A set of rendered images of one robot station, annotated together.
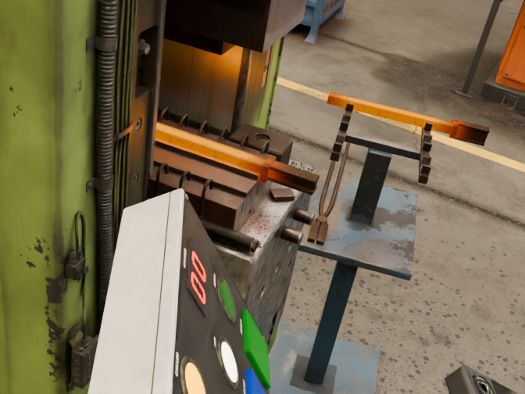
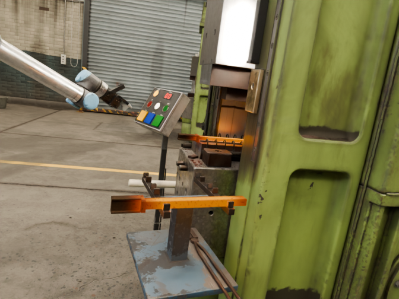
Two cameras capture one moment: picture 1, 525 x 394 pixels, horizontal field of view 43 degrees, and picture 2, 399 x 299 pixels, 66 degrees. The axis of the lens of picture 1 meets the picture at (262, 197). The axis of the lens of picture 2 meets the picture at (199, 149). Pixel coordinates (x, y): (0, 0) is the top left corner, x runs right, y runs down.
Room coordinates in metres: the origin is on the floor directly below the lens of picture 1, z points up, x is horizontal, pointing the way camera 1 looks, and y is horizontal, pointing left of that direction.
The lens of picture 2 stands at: (2.40, -0.76, 1.28)
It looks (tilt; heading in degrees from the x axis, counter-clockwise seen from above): 12 degrees down; 149
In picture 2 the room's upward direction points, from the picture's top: 7 degrees clockwise
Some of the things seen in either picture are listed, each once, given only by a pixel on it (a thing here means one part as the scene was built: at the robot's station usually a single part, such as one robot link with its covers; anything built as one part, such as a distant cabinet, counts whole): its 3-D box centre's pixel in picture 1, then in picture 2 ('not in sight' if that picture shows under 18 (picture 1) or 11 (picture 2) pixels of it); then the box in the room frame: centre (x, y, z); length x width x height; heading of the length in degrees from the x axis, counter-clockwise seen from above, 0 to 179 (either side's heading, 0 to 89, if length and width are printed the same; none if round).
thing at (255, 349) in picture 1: (252, 349); (158, 121); (0.61, -0.03, 1.01); 0.07 x 0.05 x 0.07; 10
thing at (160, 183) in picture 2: not in sight; (164, 184); (0.70, 0.02, 0.62); 0.44 x 0.05 x 0.05; 75
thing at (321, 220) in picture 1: (332, 183); (215, 270); (1.65, -0.19, 0.66); 0.60 x 0.04 x 0.01; 173
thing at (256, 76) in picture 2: not in sight; (254, 91); (1.40, 0.06, 1.27); 0.09 x 0.02 x 0.17; 165
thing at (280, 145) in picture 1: (259, 150); (217, 157); (1.25, 0.02, 0.95); 0.12 x 0.08 x 0.06; 75
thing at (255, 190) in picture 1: (157, 159); (234, 148); (1.11, 0.22, 0.96); 0.42 x 0.20 x 0.09; 75
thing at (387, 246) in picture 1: (360, 219); (176, 258); (1.51, -0.27, 0.65); 0.40 x 0.30 x 0.02; 172
